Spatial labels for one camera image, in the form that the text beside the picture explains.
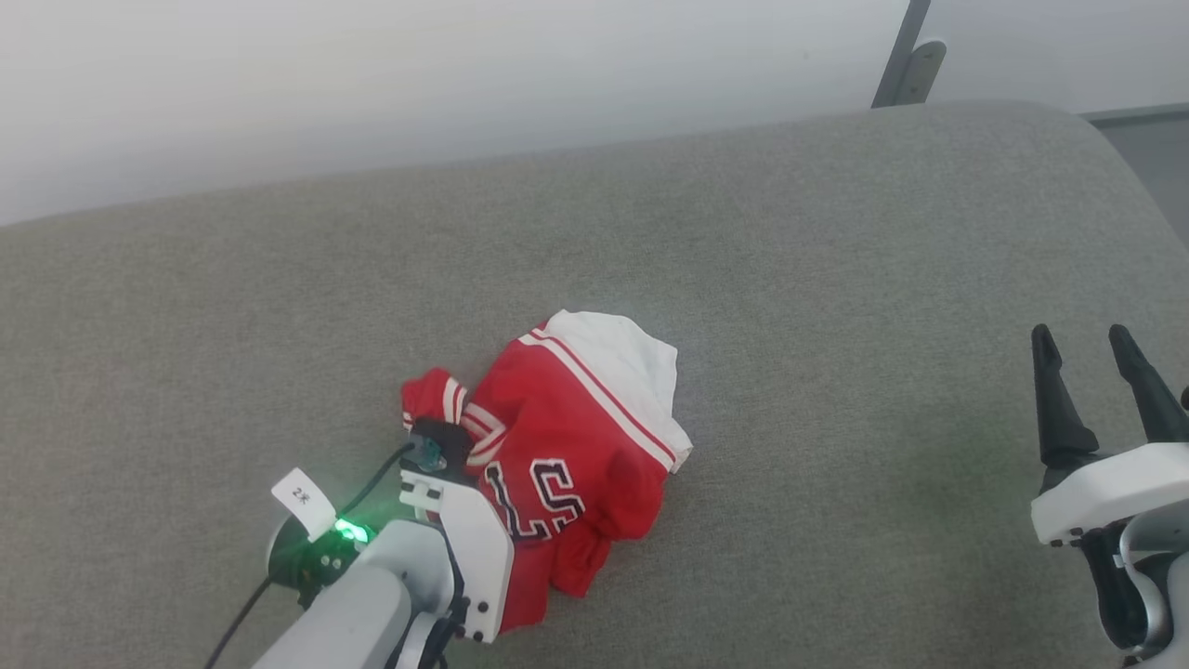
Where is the white paper label tag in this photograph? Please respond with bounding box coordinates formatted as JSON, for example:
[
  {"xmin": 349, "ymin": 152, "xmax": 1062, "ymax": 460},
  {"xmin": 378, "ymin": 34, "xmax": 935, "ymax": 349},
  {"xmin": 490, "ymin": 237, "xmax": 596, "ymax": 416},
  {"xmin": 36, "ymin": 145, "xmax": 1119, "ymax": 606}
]
[{"xmin": 271, "ymin": 467, "xmax": 337, "ymax": 542}]

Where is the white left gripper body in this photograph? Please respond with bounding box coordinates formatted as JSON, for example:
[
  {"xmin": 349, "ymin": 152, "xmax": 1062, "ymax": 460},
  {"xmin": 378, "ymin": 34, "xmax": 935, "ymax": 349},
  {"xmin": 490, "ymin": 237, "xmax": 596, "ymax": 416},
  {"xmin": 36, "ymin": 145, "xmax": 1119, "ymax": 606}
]
[{"xmin": 399, "ymin": 469, "xmax": 515, "ymax": 644}]

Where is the grey fabric sofa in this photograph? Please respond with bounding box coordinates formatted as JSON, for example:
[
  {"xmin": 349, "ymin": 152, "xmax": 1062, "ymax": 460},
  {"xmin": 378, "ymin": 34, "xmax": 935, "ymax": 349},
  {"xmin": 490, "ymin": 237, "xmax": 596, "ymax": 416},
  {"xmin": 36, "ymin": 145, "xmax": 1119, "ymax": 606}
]
[{"xmin": 0, "ymin": 100, "xmax": 1189, "ymax": 669}]

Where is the grey rounded metal bracket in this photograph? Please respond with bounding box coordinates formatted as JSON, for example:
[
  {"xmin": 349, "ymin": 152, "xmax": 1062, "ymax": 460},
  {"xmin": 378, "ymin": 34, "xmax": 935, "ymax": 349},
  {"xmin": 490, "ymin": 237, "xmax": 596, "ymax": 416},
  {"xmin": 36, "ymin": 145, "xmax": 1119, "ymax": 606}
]
[{"xmin": 896, "ymin": 39, "xmax": 947, "ymax": 106}]

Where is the grey metal slanted post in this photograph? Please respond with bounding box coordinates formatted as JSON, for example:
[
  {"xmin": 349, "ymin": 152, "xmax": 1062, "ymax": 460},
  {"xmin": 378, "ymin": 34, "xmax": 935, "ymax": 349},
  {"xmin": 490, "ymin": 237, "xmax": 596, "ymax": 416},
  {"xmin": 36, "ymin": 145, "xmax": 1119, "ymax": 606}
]
[{"xmin": 870, "ymin": 0, "xmax": 932, "ymax": 110}]

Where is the dark grey baseboard strip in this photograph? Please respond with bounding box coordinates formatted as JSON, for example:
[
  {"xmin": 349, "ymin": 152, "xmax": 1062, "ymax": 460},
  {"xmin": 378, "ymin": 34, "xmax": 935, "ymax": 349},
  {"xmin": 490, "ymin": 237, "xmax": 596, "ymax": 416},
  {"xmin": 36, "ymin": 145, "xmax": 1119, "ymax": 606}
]
[{"xmin": 1082, "ymin": 103, "xmax": 1189, "ymax": 127}]

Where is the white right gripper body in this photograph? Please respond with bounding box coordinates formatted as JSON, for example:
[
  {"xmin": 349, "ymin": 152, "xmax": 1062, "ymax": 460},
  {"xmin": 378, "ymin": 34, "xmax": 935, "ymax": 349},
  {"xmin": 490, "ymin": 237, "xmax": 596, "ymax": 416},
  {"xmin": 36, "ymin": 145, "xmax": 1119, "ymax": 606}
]
[{"xmin": 1031, "ymin": 442, "xmax": 1189, "ymax": 549}]

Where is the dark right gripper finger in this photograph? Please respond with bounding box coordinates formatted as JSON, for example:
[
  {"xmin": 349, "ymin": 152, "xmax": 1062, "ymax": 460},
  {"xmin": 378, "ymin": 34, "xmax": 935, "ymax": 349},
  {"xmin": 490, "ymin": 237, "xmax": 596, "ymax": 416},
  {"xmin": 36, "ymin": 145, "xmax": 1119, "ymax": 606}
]
[
  {"xmin": 1031, "ymin": 323, "xmax": 1106, "ymax": 490},
  {"xmin": 1108, "ymin": 323, "xmax": 1189, "ymax": 447}
]

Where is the red and white sports jersey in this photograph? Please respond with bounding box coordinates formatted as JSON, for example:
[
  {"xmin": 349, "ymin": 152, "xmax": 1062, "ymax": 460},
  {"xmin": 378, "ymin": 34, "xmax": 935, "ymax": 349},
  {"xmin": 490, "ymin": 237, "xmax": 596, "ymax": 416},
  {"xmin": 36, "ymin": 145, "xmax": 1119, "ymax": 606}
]
[{"xmin": 400, "ymin": 310, "xmax": 694, "ymax": 635}]

